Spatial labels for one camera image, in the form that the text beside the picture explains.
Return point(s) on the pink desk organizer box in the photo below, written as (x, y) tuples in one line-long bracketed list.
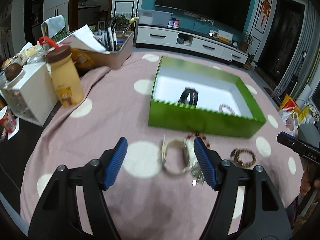
[(114, 59)]

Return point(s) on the cream white wrist watch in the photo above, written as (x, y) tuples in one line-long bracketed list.
[(178, 156)]

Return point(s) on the right hand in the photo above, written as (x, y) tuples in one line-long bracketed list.
[(305, 186)]

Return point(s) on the white paper sheet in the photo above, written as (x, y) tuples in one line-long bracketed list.
[(83, 39)]

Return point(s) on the white storage box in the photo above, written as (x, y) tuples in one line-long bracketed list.
[(31, 95)]

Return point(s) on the yellow red shopping bag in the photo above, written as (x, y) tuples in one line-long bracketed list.
[(288, 104)]

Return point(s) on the pink polka dot tablecloth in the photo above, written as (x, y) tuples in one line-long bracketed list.
[(146, 202)]

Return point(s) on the white plastic bag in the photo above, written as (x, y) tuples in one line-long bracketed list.
[(290, 118)]

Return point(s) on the green cardboard box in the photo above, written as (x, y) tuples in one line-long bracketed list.
[(225, 105)]

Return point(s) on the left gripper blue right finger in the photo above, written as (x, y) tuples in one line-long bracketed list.
[(207, 168)]

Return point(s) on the clear plastic storage bin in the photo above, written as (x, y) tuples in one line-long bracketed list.
[(154, 17)]

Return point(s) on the orange snack packet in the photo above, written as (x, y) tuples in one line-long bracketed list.
[(82, 60)]

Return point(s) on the yellow bear bottle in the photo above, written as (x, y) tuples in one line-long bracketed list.
[(65, 77)]

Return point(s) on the black wrist watch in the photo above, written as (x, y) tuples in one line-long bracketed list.
[(189, 97)]

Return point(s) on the potted plant by cabinet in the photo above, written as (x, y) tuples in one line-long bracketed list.
[(246, 40)]

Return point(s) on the black television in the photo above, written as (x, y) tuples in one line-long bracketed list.
[(202, 5)]

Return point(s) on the white tv cabinet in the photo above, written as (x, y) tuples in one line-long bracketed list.
[(173, 38)]

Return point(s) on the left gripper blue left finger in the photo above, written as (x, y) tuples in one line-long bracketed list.
[(114, 162)]

